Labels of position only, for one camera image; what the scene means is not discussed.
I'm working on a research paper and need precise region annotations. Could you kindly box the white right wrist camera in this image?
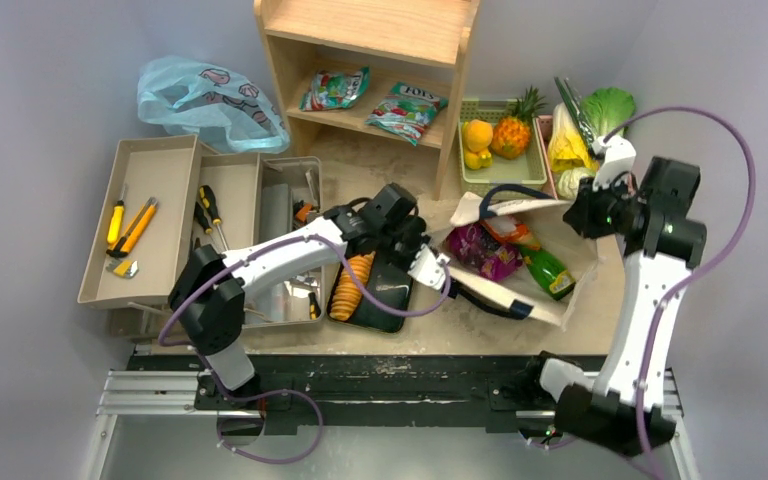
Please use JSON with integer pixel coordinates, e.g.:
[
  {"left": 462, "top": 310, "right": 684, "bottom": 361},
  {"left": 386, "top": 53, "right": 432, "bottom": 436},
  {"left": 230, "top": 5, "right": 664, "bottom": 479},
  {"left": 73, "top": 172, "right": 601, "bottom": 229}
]
[{"left": 591, "top": 135, "right": 636, "bottom": 192}]

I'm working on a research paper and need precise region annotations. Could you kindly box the right candy bag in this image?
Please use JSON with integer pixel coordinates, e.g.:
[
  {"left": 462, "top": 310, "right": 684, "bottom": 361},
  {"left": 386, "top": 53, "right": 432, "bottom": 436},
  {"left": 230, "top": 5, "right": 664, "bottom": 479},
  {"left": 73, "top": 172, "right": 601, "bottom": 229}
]
[{"left": 365, "top": 82, "right": 449, "bottom": 146}]

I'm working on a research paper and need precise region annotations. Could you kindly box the beige toolbox tray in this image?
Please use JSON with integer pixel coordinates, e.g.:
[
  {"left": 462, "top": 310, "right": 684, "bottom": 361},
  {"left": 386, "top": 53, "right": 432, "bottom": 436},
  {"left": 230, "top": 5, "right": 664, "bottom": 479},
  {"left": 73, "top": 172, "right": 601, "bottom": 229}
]
[{"left": 77, "top": 135, "right": 263, "bottom": 309}]

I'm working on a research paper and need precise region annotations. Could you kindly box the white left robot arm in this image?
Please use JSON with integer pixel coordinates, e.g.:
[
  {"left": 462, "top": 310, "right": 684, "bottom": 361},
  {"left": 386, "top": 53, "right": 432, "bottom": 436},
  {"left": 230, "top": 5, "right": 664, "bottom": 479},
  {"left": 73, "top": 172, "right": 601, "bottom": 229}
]
[{"left": 168, "top": 183, "right": 447, "bottom": 409}]

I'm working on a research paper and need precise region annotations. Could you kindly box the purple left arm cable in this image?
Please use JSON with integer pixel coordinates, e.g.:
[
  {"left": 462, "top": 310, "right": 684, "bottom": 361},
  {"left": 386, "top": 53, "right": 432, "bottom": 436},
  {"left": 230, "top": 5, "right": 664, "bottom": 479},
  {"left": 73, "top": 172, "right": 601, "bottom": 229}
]
[{"left": 157, "top": 235, "right": 453, "bottom": 349}]

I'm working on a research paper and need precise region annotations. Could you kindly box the orange spiral bread loaf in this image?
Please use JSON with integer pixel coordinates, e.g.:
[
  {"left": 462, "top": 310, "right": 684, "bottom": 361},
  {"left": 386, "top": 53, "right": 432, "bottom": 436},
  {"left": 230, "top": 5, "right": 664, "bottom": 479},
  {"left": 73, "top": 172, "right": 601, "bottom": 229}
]
[{"left": 329, "top": 253, "right": 375, "bottom": 322}]

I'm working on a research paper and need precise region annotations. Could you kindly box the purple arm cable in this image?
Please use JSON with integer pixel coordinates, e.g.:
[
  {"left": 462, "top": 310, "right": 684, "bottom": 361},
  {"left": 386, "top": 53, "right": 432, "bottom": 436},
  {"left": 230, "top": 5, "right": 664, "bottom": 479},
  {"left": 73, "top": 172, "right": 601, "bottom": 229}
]
[
  {"left": 602, "top": 105, "right": 756, "bottom": 480},
  {"left": 157, "top": 235, "right": 453, "bottom": 349}
]

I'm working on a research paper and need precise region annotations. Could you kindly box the green bottle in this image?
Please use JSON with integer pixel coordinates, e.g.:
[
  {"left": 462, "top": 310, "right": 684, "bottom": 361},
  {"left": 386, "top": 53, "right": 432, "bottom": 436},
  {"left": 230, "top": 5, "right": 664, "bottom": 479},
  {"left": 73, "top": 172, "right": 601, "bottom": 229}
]
[{"left": 519, "top": 247, "right": 576, "bottom": 301}]

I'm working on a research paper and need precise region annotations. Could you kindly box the purple snack bag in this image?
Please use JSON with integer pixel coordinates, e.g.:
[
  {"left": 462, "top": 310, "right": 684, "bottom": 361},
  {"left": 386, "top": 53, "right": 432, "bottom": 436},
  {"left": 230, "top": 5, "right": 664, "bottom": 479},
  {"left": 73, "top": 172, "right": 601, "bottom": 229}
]
[{"left": 445, "top": 223, "right": 524, "bottom": 282}]

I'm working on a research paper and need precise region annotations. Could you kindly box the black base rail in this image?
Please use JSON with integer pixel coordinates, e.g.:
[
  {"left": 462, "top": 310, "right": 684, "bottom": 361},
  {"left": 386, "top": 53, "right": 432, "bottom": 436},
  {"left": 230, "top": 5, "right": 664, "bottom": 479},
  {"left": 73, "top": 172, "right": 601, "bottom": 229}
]
[{"left": 127, "top": 354, "right": 572, "bottom": 438}]

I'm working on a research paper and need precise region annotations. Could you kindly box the black rectangular tray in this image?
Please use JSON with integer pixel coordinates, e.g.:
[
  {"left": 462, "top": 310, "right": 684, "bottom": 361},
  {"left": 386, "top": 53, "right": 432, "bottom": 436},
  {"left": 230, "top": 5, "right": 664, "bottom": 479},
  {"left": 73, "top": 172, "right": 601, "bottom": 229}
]
[{"left": 326, "top": 254, "right": 414, "bottom": 334}]

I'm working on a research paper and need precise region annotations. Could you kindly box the yellow utility knife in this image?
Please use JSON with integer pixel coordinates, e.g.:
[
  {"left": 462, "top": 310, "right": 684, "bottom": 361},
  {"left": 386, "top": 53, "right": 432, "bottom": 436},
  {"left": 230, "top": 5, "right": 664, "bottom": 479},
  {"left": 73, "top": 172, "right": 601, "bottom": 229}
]
[{"left": 106, "top": 196, "right": 159, "bottom": 279}]

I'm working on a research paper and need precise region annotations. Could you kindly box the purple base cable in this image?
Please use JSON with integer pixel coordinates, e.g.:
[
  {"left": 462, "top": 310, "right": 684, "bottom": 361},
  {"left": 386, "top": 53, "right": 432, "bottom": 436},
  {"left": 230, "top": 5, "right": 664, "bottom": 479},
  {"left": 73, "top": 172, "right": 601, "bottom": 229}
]
[{"left": 215, "top": 390, "right": 324, "bottom": 466}]

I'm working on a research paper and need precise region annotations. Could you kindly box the stubby black yellow screwdriver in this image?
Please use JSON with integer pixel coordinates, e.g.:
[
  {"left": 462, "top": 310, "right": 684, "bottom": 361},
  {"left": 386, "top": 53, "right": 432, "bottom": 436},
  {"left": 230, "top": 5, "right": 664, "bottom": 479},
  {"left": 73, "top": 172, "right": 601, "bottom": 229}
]
[{"left": 308, "top": 292, "right": 322, "bottom": 320}]

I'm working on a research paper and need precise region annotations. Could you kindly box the green lettuce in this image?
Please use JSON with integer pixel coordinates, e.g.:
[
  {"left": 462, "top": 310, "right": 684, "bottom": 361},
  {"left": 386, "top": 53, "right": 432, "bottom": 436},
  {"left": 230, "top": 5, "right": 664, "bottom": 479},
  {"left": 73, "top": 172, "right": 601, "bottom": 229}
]
[{"left": 581, "top": 87, "right": 637, "bottom": 137}]

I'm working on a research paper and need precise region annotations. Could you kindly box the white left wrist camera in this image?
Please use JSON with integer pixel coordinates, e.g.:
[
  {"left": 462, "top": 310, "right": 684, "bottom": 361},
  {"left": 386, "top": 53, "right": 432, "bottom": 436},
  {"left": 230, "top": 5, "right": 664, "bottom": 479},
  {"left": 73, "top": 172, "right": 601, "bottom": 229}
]
[{"left": 407, "top": 245, "right": 450, "bottom": 291}]

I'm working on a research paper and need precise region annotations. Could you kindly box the light blue plastic grocery bag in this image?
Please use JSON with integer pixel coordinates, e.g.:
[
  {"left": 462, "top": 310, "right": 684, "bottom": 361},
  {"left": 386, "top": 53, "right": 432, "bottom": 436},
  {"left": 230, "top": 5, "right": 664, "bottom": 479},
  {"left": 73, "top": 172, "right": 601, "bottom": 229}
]
[{"left": 137, "top": 56, "right": 290, "bottom": 154}]

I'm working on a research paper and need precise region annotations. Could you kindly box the wooden shelf unit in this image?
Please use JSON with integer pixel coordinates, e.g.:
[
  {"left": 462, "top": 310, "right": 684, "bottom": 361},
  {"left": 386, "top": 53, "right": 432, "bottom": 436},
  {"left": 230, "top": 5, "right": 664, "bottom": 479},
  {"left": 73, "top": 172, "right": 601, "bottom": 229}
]
[{"left": 253, "top": 1, "right": 480, "bottom": 199}]

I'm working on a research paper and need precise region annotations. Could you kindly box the yellow white napa cabbage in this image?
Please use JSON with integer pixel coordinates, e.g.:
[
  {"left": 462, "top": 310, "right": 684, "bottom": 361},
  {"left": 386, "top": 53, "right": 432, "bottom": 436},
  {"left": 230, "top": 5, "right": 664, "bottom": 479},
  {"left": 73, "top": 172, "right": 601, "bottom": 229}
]
[{"left": 547, "top": 103, "right": 599, "bottom": 173}]

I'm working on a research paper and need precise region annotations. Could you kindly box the green scallion bunch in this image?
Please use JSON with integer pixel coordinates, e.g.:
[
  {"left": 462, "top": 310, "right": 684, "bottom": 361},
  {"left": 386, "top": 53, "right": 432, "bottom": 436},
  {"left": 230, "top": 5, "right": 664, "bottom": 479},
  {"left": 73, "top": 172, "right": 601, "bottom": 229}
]
[{"left": 554, "top": 76, "right": 596, "bottom": 154}]

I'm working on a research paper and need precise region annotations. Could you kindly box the green round cabbage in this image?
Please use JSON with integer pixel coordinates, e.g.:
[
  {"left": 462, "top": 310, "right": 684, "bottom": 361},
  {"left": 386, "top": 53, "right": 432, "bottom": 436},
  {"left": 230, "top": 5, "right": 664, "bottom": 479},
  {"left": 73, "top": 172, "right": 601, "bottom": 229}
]
[{"left": 555, "top": 167, "right": 596, "bottom": 200}]

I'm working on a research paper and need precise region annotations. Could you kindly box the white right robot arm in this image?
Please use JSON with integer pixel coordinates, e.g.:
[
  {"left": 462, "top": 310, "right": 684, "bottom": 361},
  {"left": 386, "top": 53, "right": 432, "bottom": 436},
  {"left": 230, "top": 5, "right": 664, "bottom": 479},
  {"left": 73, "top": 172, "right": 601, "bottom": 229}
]
[{"left": 521, "top": 157, "right": 707, "bottom": 458}]

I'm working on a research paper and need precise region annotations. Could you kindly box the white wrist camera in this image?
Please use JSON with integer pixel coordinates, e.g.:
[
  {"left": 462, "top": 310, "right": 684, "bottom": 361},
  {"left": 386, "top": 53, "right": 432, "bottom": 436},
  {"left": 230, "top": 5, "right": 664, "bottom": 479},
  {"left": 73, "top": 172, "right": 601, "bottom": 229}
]
[
  {"left": 591, "top": 135, "right": 636, "bottom": 192},
  {"left": 407, "top": 245, "right": 450, "bottom": 291}
]

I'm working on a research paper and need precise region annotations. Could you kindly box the beige canvas tote bag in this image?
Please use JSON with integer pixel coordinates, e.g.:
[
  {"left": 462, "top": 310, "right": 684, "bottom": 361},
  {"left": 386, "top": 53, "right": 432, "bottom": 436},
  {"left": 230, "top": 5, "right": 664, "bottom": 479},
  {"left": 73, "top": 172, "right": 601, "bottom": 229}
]
[{"left": 433, "top": 192, "right": 600, "bottom": 327}]

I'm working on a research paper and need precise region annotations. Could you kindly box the orange fruit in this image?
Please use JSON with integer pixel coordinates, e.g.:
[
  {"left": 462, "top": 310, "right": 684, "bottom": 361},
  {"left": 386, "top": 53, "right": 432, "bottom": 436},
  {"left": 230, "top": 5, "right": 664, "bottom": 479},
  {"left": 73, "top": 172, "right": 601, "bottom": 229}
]
[{"left": 461, "top": 119, "right": 494, "bottom": 154}]

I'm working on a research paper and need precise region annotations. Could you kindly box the candy bag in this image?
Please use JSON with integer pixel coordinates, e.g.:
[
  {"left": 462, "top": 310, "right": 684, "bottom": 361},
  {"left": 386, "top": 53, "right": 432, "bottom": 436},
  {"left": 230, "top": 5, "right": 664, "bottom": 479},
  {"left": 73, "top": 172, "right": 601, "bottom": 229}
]
[
  {"left": 299, "top": 66, "right": 370, "bottom": 111},
  {"left": 365, "top": 82, "right": 449, "bottom": 146}
]

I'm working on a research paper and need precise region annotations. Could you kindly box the green plastic basket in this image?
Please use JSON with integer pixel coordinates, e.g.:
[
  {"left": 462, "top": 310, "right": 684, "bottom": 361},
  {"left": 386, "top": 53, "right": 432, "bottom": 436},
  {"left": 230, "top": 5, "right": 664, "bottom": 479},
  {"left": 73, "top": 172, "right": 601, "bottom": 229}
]
[{"left": 455, "top": 98, "right": 557, "bottom": 198}]

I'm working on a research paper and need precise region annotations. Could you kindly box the grey open toolbox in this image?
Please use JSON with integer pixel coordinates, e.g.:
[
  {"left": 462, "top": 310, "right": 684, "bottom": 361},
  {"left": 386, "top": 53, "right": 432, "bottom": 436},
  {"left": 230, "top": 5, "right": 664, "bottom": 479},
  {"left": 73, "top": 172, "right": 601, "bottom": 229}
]
[{"left": 218, "top": 156, "right": 327, "bottom": 331}]

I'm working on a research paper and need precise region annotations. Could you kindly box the left candy bag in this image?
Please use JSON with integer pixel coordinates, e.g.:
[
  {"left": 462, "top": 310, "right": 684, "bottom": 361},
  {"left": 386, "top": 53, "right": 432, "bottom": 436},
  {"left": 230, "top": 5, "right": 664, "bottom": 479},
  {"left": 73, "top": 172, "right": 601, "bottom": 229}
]
[{"left": 299, "top": 66, "right": 370, "bottom": 111}]

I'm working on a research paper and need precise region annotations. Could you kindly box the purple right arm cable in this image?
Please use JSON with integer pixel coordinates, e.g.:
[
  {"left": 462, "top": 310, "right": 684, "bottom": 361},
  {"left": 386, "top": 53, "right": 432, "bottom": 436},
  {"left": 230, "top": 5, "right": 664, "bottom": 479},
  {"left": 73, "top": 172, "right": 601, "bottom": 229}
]
[{"left": 602, "top": 105, "right": 756, "bottom": 480}]

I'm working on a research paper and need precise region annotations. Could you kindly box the orange hex key holder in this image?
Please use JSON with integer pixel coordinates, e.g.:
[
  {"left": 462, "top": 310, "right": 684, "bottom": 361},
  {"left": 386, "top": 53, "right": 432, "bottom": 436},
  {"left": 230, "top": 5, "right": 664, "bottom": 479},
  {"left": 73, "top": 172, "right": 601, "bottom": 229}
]
[{"left": 293, "top": 201, "right": 314, "bottom": 225}]

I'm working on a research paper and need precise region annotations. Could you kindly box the small yellow screwdriver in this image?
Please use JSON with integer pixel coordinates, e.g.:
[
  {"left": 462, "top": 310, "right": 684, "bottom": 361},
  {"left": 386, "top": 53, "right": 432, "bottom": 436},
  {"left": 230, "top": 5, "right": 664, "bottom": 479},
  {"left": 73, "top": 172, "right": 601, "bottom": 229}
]
[{"left": 106, "top": 183, "right": 128, "bottom": 248}]

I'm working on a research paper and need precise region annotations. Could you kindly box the orange snack packet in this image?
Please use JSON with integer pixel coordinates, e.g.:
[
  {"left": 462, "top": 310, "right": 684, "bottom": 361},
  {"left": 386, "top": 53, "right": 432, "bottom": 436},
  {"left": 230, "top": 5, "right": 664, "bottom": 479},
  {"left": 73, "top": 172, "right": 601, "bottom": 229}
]
[{"left": 480, "top": 215, "right": 542, "bottom": 251}]

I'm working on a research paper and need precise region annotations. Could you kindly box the pineapple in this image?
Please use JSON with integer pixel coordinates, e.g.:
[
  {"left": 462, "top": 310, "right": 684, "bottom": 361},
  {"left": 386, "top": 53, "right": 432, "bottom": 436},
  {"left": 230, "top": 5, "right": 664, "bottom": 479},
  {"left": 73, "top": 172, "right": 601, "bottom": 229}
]
[{"left": 490, "top": 86, "right": 546, "bottom": 160}]

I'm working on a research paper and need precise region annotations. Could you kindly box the pink plastic basket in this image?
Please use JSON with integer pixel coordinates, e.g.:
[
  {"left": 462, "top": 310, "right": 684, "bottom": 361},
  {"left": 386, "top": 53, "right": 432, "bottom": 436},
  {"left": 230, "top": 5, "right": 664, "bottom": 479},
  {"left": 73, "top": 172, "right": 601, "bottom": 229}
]
[{"left": 536, "top": 115, "right": 629, "bottom": 200}]

